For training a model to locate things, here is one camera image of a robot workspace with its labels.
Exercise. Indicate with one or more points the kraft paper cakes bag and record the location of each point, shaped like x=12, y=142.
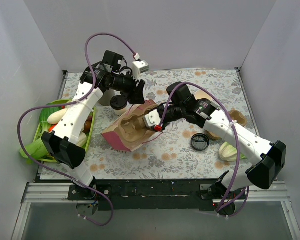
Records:
x=111, y=134

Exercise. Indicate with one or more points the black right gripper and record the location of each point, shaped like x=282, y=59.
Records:
x=162, y=116

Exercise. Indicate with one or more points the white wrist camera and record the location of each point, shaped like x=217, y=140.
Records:
x=152, y=121
x=139, y=66

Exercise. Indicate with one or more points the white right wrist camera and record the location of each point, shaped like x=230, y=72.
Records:
x=152, y=121

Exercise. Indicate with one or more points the white radish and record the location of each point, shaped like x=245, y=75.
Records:
x=57, y=116

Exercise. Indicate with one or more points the black plastic cup lid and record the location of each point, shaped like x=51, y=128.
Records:
x=118, y=102

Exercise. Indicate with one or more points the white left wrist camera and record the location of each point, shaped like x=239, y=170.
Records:
x=139, y=66

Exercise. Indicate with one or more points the green white cabbage on table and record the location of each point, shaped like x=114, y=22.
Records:
x=227, y=152

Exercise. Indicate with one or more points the white paper coffee cup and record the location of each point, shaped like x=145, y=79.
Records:
x=120, y=112

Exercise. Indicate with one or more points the brown cardboard cup carrier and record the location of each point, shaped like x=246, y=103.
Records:
x=236, y=116

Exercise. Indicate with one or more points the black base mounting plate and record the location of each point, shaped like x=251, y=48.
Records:
x=150, y=194

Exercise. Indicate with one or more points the stack of white paper cups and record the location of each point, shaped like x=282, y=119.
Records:
x=199, y=95

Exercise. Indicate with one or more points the long green napa cabbage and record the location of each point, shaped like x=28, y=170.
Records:
x=37, y=150

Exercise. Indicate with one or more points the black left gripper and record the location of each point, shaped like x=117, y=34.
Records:
x=134, y=88

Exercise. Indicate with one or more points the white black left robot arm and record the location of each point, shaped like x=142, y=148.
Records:
x=98, y=79

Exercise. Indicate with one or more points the green plastic tray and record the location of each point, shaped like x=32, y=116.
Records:
x=84, y=138

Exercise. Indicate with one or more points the aluminium frame rail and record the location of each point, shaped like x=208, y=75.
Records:
x=59, y=192

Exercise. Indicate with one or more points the green bok choy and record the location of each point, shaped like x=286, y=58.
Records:
x=45, y=113

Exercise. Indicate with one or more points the grey straw holder cup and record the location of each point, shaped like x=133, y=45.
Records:
x=106, y=98

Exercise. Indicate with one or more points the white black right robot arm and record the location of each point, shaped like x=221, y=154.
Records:
x=266, y=158

